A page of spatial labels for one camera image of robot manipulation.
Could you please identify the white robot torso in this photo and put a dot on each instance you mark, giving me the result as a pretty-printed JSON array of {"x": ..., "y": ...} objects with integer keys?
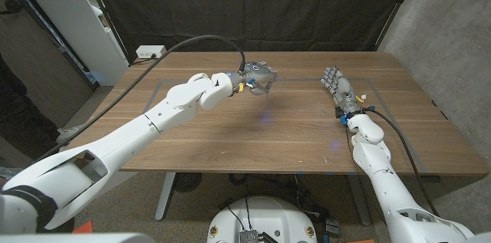
[{"x": 76, "y": 238}]

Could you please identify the grey power adapter box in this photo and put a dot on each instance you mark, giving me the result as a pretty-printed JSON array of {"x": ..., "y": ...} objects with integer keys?
[{"x": 333, "y": 227}]

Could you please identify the tall white cabinet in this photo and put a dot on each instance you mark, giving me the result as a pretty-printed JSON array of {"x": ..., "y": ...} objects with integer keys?
[{"x": 65, "y": 17}]

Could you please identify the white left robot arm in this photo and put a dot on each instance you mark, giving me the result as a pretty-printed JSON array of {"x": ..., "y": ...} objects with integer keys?
[{"x": 126, "y": 135}]

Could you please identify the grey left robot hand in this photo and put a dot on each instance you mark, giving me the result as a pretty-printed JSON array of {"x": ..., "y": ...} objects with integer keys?
[{"x": 259, "y": 74}]

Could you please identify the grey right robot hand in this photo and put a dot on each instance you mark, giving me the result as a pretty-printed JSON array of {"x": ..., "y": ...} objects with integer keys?
[{"x": 343, "y": 89}]

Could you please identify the orange floor marker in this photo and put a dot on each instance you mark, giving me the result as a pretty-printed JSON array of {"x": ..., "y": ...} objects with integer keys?
[
  {"x": 360, "y": 241},
  {"x": 85, "y": 228}
]

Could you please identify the black backdrop stand pole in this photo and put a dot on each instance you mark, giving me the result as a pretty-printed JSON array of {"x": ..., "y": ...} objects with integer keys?
[
  {"x": 397, "y": 3},
  {"x": 101, "y": 5}
]

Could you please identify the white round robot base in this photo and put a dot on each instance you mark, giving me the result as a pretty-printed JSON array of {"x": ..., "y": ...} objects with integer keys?
[{"x": 268, "y": 220}]

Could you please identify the black backdrop cloth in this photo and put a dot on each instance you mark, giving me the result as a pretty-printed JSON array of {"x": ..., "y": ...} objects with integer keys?
[{"x": 307, "y": 5}]

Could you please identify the white power strip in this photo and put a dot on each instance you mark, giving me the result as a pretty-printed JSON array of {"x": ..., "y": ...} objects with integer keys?
[{"x": 150, "y": 51}]

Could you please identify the black round fan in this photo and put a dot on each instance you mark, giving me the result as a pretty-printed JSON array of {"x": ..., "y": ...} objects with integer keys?
[{"x": 188, "y": 181}]

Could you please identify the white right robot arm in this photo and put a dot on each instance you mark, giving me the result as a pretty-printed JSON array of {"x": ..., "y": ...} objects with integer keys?
[{"x": 374, "y": 158}]

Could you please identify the person in black clothes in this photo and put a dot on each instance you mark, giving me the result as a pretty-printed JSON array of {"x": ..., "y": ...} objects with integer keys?
[{"x": 19, "y": 120}]

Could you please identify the grey table leg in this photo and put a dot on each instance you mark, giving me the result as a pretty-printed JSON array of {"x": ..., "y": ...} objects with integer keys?
[
  {"x": 360, "y": 204},
  {"x": 165, "y": 197}
]

